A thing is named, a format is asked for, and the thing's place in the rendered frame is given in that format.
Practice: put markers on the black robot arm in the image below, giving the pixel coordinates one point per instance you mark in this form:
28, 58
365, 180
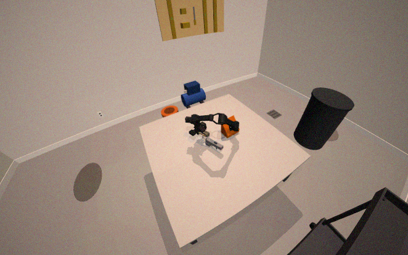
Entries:
222, 119

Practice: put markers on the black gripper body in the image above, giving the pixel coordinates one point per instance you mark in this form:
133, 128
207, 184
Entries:
193, 132

